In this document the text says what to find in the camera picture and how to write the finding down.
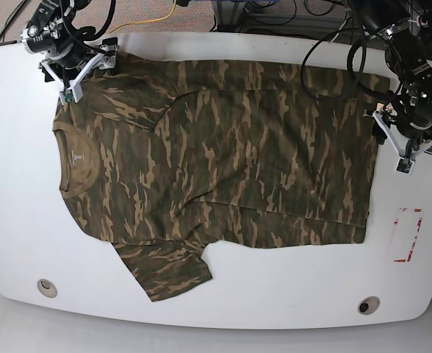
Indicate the red tape marking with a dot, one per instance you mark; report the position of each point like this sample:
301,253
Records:
405,234

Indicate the camouflage t-shirt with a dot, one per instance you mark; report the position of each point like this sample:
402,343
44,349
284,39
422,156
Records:
164,158

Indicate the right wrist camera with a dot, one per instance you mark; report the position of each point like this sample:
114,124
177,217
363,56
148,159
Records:
73,94

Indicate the grey metal stand base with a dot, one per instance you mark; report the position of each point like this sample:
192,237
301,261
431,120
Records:
233,16

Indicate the left table cable grommet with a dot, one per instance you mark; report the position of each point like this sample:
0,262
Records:
47,288

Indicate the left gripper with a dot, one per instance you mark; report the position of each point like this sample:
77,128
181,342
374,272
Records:
407,140

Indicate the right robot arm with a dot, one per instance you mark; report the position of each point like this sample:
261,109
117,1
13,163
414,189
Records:
51,27

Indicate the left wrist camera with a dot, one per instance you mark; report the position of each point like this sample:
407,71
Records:
405,165

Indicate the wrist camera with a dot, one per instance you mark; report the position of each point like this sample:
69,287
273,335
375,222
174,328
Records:
405,165
73,94

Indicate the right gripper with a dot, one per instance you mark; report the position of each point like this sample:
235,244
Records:
70,67

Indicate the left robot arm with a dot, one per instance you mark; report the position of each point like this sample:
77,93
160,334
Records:
405,117

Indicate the table cable grommet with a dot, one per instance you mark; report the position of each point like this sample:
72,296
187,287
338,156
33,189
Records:
369,305
47,288

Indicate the right table cable grommet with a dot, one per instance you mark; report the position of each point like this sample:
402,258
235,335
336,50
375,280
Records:
369,305

